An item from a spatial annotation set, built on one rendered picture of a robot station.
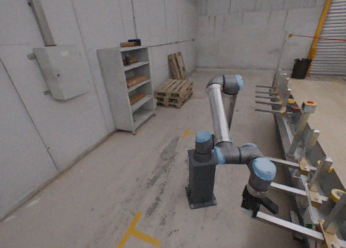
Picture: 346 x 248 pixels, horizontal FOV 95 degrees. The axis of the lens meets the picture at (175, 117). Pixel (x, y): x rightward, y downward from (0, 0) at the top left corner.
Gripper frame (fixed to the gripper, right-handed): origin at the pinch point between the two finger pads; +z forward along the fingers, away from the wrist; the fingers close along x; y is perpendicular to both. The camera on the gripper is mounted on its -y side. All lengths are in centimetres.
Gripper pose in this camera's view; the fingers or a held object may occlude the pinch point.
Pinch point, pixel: (252, 216)
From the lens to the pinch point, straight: 109.7
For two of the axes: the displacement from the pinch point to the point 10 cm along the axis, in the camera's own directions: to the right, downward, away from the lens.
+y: -9.1, -1.8, 3.7
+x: -4.2, 4.3, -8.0
